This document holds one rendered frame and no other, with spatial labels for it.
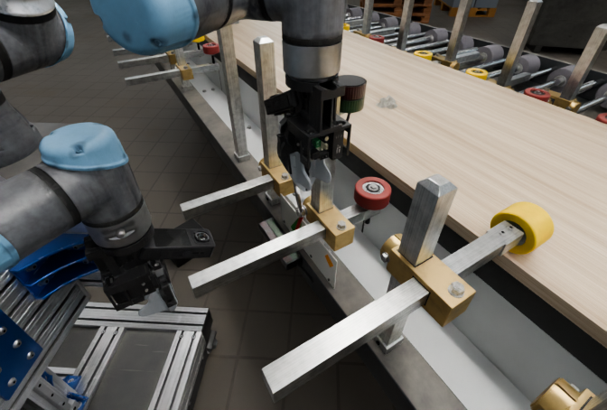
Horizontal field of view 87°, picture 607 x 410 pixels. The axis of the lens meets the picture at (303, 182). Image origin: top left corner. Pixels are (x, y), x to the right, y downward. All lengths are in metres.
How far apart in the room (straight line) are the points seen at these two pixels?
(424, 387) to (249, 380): 0.86
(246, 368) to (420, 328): 0.81
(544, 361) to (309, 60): 0.67
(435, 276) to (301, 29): 0.37
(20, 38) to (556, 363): 1.07
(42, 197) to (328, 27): 0.35
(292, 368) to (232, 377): 1.05
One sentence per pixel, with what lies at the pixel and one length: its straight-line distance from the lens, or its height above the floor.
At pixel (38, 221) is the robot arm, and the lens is 0.41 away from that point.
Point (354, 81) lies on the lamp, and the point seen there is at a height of 1.15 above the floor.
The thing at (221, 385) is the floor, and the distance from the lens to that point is 1.47.
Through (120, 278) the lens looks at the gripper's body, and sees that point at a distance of 0.55.
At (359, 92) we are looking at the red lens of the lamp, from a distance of 0.58.
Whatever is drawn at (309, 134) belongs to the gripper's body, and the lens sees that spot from 0.43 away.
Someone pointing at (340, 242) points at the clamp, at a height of 0.84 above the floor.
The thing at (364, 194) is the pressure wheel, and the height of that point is 0.91.
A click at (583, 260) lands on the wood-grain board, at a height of 0.90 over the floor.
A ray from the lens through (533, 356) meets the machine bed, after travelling 0.80.
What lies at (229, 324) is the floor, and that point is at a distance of 1.57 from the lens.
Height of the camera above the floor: 1.36
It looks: 38 degrees down
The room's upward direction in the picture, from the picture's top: straight up
